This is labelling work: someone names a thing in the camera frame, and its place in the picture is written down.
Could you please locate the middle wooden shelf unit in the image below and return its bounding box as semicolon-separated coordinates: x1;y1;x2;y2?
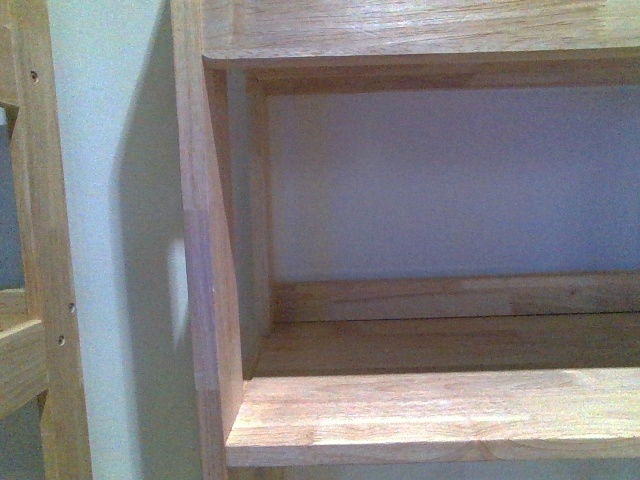
170;1;639;479

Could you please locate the wooden shelf unit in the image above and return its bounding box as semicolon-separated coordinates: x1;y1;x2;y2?
170;1;639;479
1;1;92;479

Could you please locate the left wooden shelf unit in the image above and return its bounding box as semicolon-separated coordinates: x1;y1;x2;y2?
1;1;92;479

